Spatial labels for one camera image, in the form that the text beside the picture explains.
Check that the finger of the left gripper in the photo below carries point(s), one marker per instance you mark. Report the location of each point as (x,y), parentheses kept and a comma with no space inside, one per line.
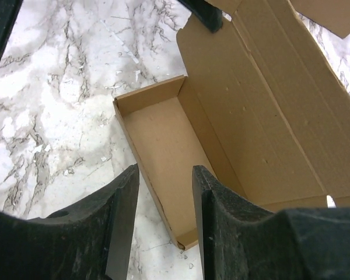
(209,15)

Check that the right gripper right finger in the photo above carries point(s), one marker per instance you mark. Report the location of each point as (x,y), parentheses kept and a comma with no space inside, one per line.
(240,240)

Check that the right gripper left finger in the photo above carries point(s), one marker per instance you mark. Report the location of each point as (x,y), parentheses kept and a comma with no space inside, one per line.
(90,239)

